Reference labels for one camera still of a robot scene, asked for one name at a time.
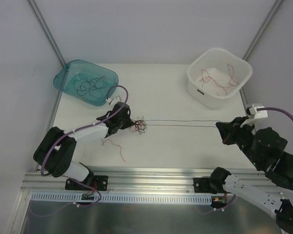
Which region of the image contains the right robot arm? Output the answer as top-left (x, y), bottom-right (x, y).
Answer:
top-left (209, 117), bottom-right (293, 234)

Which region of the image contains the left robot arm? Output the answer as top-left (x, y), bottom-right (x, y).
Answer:
top-left (33, 102), bottom-right (134, 190)

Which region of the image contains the teal transparent plastic tray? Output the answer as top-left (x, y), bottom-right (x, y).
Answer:
top-left (53, 59), bottom-right (119, 106)

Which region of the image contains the white plastic basket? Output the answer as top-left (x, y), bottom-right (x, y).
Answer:
top-left (187, 48), bottom-right (253, 109)

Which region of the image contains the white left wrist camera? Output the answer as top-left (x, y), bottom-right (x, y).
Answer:
top-left (106, 96), bottom-right (122, 106)

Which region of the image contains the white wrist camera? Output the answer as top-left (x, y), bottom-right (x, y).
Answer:
top-left (240, 104), bottom-right (268, 127)
top-left (106, 96), bottom-right (122, 106)

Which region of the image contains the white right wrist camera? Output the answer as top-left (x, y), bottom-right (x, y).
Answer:
top-left (240, 104), bottom-right (268, 127)

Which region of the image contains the aluminium frame rail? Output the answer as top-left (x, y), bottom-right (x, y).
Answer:
top-left (21, 168), bottom-right (278, 195)

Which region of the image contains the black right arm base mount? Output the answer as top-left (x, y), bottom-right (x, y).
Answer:
top-left (193, 167), bottom-right (231, 194)

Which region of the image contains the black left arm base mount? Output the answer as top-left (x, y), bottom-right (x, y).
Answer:
top-left (65, 172), bottom-right (109, 191)

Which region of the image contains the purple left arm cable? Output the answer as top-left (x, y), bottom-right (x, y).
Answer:
top-left (40, 85), bottom-right (129, 176)

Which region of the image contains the white slotted cable duct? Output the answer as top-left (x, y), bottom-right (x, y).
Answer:
top-left (31, 192), bottom-right (212, 205)

